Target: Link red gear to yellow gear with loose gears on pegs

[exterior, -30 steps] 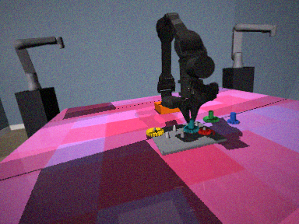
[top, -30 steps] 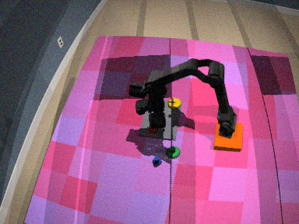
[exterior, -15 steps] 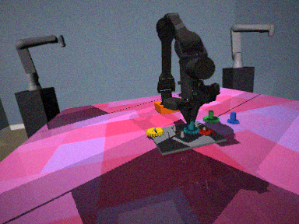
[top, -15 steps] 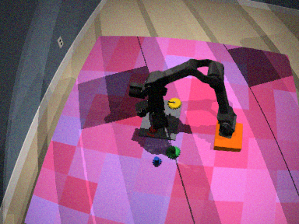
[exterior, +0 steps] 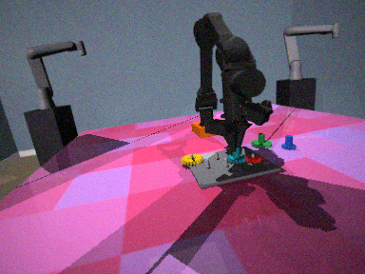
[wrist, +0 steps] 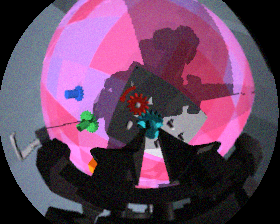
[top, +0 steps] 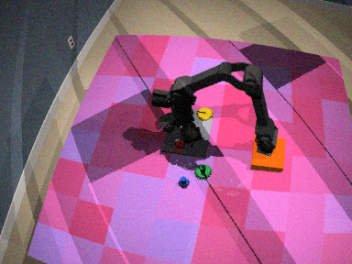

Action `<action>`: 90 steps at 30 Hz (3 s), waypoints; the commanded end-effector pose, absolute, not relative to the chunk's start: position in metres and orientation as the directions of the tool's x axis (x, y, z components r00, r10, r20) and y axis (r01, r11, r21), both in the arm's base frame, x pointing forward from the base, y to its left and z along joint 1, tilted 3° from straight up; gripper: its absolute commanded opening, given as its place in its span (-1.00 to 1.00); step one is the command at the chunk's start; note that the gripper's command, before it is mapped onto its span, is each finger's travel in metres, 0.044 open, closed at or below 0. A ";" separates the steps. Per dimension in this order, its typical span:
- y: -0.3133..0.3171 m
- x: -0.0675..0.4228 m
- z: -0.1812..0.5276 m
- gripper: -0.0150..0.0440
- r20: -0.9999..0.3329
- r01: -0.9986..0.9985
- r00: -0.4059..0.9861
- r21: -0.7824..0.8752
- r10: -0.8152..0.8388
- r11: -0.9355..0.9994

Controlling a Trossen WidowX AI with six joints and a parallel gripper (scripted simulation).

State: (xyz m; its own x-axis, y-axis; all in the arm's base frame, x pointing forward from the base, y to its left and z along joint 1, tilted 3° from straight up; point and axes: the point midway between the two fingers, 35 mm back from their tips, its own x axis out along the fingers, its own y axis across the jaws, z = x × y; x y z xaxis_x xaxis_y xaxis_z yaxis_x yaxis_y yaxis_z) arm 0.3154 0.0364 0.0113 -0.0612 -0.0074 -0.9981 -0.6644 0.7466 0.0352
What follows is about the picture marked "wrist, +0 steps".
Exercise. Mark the green gear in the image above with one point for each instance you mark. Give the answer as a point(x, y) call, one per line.
point(88, 122)

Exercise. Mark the dark blue gear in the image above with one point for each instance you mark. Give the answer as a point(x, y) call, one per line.
point(75, 93)

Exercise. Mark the teal gear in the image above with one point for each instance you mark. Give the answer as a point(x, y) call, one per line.
point(150, 121)

